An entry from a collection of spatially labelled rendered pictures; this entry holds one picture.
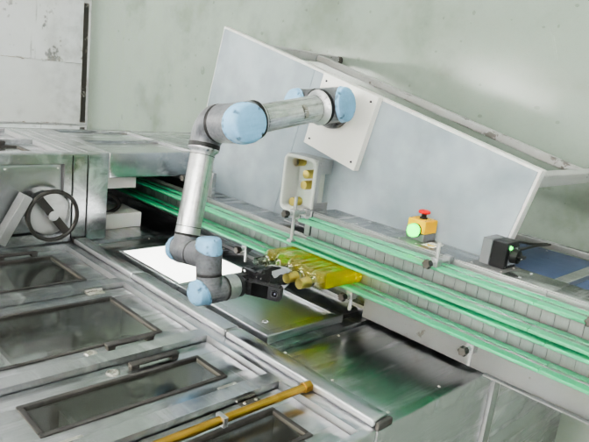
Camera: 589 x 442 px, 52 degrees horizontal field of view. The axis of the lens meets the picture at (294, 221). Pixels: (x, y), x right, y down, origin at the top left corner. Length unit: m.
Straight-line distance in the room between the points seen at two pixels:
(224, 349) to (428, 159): 0.90
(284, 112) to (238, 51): 0.95
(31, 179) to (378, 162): 1.34
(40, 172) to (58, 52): 3.03
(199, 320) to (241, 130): 0.62
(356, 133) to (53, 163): 1.19
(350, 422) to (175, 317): 0.72
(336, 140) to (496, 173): 0.63
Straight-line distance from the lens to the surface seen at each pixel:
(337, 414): 1.53
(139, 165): 2.73
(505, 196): 1.92
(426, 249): 1.92
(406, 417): 1.59
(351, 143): 2.21
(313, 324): 1.93
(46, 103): 5.51
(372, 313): 2.08
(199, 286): 1.71
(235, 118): 1.69
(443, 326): 1.84
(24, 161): 2.52
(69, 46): 5.56
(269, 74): 2.58
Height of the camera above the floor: 2.47
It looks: 44 degrees down
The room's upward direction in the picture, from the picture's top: 96 degrees counter-clockwise
